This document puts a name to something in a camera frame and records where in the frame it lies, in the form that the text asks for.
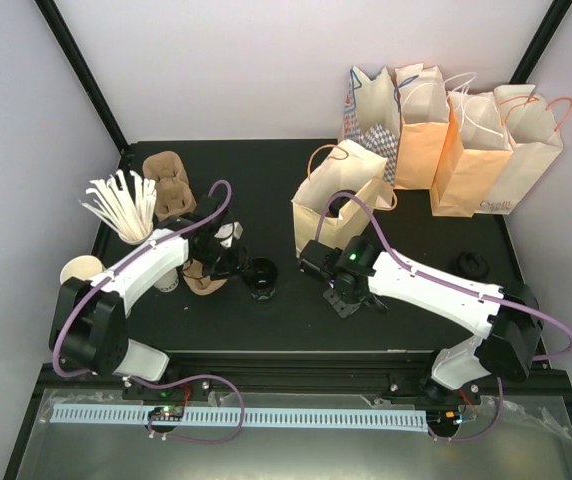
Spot black paper cup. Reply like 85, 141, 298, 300
242, 257, 278, 301

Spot cream paper bag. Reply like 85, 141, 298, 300
292, 140, 397, 254

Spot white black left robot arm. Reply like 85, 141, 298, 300
49, 196, 249, 399

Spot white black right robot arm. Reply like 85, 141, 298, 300
299, 236, 543, 403

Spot brown pulp carrier on table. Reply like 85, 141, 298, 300
181, 260, 227, 296

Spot brown pulp cup carrier stack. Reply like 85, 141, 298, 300
142, 151, 197, 221

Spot white cup of straws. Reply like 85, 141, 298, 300
81, 169, 157, 245

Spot kraft paper cup stack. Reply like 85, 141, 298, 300
59, 255, 104, 284

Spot blue patterned paper bag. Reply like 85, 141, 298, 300
340, 66, 401, 186

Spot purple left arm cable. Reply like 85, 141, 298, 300
50, 179, 232, 379

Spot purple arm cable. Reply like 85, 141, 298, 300
314, 194, 572, 361
50, 179, 232, 379

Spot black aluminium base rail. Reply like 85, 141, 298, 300
38, 352, 572, 403

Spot light blue cable duct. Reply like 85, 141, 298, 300
50, 404, 428, 433

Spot orange paper bag white handles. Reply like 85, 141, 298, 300
429, 72, 513, 218

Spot orange paper bag blue handles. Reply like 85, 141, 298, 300
395, 63, 450, 190

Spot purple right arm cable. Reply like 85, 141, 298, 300
314, 194, 572, 361

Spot beige paper bag orange handles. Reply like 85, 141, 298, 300
476, 84, 572, 215

